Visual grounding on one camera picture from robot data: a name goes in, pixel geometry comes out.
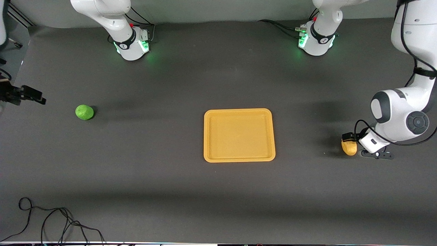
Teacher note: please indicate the aluminium frame rail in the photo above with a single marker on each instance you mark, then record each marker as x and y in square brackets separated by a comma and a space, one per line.
[20, 14]

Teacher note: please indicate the green ball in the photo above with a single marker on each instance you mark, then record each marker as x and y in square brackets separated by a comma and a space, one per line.
[84, 112]

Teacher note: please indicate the yellow potato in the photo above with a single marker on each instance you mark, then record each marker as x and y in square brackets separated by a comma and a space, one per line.
[349, 148]

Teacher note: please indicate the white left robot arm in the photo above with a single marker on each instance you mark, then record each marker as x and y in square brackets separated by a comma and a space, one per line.
[406, 112]

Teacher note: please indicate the orange rectangular tray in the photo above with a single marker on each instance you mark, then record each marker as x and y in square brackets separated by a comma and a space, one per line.
[239, 135]

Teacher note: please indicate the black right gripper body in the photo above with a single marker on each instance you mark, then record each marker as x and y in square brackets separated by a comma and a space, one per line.
[13, 93]

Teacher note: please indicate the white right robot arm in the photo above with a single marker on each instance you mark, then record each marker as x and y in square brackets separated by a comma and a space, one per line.
[102, 13]

